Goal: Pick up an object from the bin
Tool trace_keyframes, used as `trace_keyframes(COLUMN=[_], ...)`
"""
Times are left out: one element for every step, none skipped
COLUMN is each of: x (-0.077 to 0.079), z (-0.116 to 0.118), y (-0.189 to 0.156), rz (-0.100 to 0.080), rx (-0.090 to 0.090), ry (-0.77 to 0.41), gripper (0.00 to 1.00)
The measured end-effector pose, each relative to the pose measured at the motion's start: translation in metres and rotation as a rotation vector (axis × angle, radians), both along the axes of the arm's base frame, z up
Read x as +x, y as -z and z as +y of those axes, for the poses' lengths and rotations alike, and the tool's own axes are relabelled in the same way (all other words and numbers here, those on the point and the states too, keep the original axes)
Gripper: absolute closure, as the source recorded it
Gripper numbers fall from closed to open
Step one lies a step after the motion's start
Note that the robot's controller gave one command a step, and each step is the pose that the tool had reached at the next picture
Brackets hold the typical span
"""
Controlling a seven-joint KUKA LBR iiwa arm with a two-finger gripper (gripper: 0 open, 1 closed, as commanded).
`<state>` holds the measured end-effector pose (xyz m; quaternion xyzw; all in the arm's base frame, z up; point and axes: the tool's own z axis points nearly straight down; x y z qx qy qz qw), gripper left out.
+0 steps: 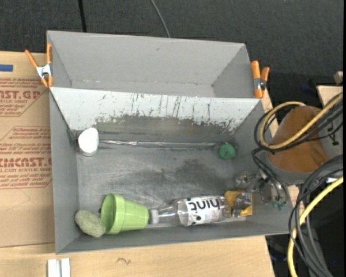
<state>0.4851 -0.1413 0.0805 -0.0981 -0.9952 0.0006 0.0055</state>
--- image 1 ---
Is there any grey metal bin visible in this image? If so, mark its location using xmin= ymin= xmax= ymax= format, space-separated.
xmin=46 ymin=29 xmax=292 ymax=255

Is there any clear plastic bottle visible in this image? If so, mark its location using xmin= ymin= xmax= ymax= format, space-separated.
xmin=148 ymin=194 xmax=233 ymax=227

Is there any white plastic cup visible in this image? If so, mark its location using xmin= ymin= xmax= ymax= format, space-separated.
xmin=77 ymin=127 xmax=100 ymax=157

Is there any brown cardboard board red print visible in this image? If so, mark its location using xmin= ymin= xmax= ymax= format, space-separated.
xmin=0 ymin=50 xmax=56 ymax=249

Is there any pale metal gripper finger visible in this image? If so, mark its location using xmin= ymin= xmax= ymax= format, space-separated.
xmin=235 ymin=171 xmax=252 ymax=188
xmin=232 ymin=193 xmax=253 ymax=212

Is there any dark green round toy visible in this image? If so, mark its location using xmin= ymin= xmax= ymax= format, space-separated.
xmin=218 ymin=143 xmax=237 ymax=161

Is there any light green plastic cup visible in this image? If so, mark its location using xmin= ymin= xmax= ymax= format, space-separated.
xmin=100 ymin=193 xmax=150 ymax=235

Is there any green oval sponge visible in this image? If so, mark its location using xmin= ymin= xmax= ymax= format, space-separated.
xmin=74 ymin=209 xmax=107 ymax=238

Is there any yellow block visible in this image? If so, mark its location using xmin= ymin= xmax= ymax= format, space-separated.
xmin=224 ymin=189 xmax=253 ymax=218

